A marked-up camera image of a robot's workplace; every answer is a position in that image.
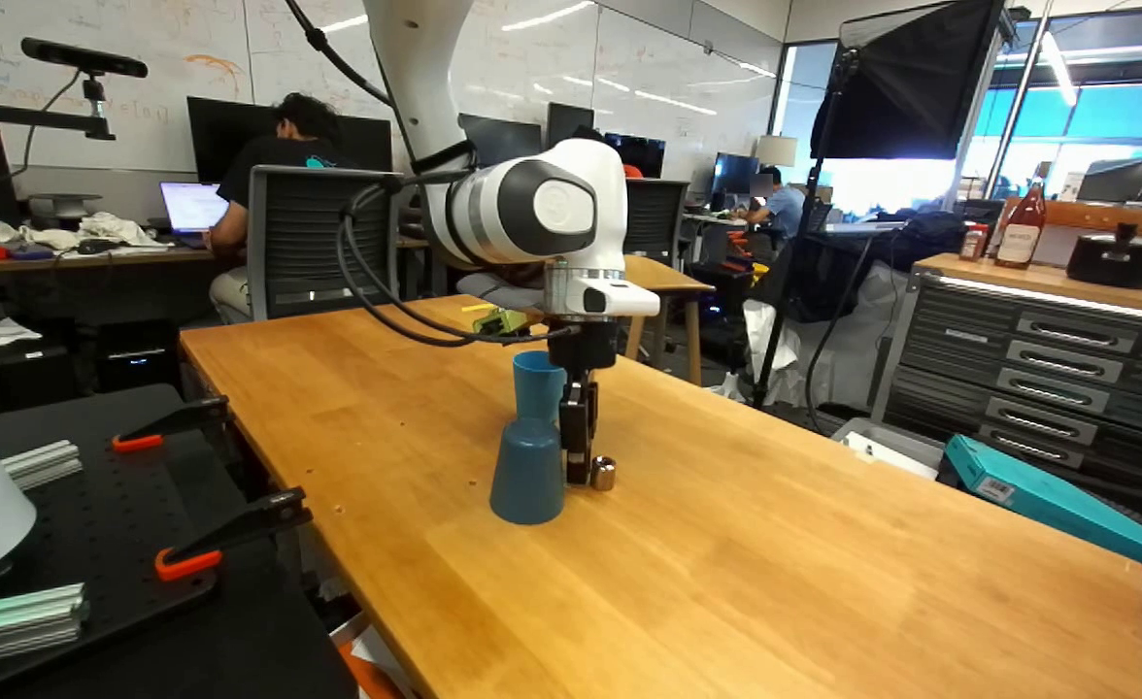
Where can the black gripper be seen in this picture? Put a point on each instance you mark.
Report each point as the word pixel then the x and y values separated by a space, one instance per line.
pixel 579 346

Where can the small metal cylinder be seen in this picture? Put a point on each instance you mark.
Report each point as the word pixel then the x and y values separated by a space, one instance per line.
pixel 603 473

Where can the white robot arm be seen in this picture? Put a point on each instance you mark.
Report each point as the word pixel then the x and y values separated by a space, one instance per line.
pixel 559 208

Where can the upper blue cup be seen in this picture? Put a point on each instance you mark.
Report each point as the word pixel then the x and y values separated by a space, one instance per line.
pixel 539 386

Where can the lower inverted blue cup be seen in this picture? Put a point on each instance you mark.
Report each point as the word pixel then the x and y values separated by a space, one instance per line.
pixel 528 474

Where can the wooden stool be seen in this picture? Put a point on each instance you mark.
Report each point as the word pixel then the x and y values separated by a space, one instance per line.
pixel 676 295

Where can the person in blue shirt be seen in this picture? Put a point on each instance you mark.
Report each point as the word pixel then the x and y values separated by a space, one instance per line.
pixel 773 204

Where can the orange black clamp near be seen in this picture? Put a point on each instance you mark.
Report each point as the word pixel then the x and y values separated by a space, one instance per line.
pixel 207 551

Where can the orange black clamp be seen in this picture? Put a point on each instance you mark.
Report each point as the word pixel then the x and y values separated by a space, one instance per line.
pixel 207 551
pixel 186 419

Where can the orange black clamp far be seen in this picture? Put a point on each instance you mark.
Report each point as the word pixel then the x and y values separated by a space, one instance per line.
pixel 186 419

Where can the open laptop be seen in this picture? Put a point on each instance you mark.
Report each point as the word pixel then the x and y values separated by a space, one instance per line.
pixel 190 208

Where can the teal case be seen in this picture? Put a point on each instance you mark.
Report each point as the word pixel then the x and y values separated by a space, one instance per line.
pixel 1044 496

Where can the black softbox light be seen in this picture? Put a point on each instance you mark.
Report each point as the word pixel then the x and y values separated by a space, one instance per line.
pixel 908 78

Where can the red bottle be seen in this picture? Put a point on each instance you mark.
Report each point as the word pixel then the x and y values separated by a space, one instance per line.
pixel 1024 229

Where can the grey drawer cabinet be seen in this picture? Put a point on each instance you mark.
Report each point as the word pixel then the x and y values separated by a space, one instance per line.
pixel 1024 358

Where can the black camera on stand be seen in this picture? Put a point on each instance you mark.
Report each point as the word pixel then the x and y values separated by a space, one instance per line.
pixel 83 60

